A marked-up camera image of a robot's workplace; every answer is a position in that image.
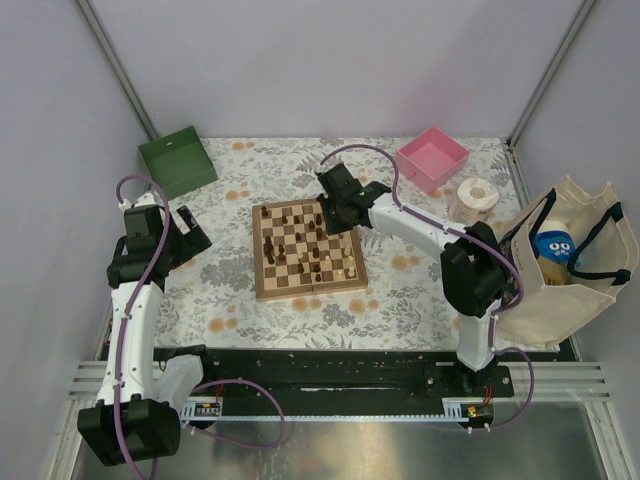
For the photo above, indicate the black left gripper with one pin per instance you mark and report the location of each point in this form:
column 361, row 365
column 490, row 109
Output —
column 193, row 242

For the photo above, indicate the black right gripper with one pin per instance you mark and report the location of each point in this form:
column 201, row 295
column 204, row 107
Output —
column 332, row 227

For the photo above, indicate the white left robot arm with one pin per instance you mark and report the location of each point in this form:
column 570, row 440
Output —
column 137, row 414

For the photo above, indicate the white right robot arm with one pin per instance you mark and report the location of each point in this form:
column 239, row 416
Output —
column 473, row 271

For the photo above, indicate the wooden chess board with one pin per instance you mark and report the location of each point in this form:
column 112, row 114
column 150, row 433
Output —
column 308, row 260

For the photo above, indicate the dark chess piece cluster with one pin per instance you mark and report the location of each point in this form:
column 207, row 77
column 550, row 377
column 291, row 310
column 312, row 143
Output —
column 269, row 250

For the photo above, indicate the floral tablecloth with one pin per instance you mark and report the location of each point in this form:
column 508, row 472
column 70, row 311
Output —
column 211, row 299

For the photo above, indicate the pink box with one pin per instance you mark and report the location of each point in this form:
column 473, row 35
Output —
column 431, row 159

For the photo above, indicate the green box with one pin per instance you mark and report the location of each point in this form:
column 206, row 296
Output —
column 178, row 162

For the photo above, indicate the toilet paper roll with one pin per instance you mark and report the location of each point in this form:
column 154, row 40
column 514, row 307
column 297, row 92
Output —
column 474, row 201

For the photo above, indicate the blue plush toy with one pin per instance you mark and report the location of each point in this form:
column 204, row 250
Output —
column 554, row 245

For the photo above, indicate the cream canvas tote bag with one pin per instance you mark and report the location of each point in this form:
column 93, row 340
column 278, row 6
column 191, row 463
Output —
column 550, row 302

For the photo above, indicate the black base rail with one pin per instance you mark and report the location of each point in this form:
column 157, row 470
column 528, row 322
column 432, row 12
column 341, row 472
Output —
column 307, row 385

